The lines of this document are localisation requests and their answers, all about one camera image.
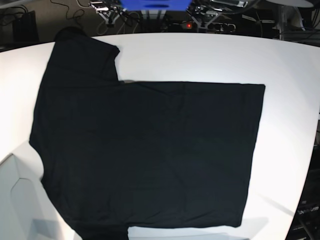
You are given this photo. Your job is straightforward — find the black T-shirt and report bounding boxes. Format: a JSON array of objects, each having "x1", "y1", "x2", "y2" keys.
[{"x1": 29, "y1": 28, "x2": 266, "y2": 240}]

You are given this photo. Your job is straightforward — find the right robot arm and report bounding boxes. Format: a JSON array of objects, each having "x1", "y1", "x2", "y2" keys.
[{"x1": 89, "y1": 0, "x2": 127, "y2": 28}]

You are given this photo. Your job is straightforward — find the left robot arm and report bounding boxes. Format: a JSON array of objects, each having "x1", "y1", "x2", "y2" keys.
[{"x1": 186, "y1": 0, "x2": 250, "y2": 33}]

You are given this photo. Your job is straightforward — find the black power strip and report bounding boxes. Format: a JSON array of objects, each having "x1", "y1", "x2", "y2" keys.
[{"x1": 168, "y1": 21, "x2": 237, "y2": 34}]

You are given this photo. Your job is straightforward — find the blue plastic bin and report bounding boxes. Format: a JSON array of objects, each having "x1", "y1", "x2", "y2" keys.
[{"x1": 120, "y1": 0, "x2": 192, "y2": 11}]

